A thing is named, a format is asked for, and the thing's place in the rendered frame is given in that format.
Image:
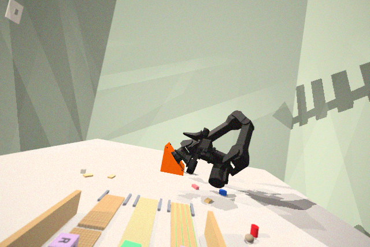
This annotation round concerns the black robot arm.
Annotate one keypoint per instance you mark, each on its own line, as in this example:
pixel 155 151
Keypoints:
pixel 238 154

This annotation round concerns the red cylinder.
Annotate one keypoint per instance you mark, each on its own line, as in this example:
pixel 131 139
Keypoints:
pixel 254 230

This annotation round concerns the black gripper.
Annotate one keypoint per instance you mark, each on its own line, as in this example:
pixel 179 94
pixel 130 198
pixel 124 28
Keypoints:
pixel 192 163

